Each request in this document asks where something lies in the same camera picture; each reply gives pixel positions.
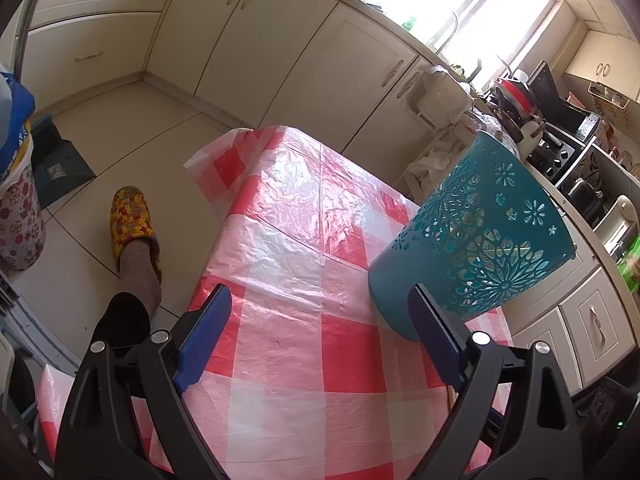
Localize dark blue plastic crate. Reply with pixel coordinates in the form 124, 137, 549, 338
32, 115, 98, 208

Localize kitchen window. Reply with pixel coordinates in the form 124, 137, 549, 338
370, 0, 561, 91

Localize white crumpled plastic bags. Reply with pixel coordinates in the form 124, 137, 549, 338
400, 135, 466, 201

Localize white plastic container rack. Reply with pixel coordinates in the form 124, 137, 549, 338
407, 65, 473, 131

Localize cream wall cabinet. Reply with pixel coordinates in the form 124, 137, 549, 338
565, 30, 640, 103

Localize red black stacked pots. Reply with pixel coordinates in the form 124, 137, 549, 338
490, 72, 536, 117

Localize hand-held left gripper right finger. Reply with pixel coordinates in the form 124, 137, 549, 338
407, 284, 583, 480

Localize yellow floral slipper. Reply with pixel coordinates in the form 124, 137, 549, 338
110, 186, 163, 281

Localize metal faucet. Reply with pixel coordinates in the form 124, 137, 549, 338
434, 10, 465, 57

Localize silver toaster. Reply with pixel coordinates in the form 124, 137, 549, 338
567, 175, 606, 226

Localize cream kitchen cabinets beside stove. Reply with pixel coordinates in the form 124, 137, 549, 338
500, 247, 640, 396

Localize cream kitchen cabinets under window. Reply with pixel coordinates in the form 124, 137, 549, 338
22, 0, 441, 161

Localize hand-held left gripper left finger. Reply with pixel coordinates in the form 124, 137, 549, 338
54, 284, 233, 480

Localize green packet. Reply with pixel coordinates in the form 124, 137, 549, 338
617, 235, 640, 293

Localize person's leg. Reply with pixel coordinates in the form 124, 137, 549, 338
92, 240, 163, 350

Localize red white checkered tablecloth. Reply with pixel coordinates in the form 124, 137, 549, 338
36, 126, 516, 480

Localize teal perforated plastic basket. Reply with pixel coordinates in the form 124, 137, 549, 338
367, 130, 576, 343

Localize grey metal rail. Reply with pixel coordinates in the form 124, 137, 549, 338
0, 270, 78, 363

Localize white countertop appliance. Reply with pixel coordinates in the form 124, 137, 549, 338
602, 195, 640, 261

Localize blue white plastic bag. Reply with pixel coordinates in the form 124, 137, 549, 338
0, 72, 36, 181

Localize floral print bin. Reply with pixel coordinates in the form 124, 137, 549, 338
0, 135, 47, 271

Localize black stove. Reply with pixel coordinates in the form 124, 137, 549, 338
525, 110, 601, 186

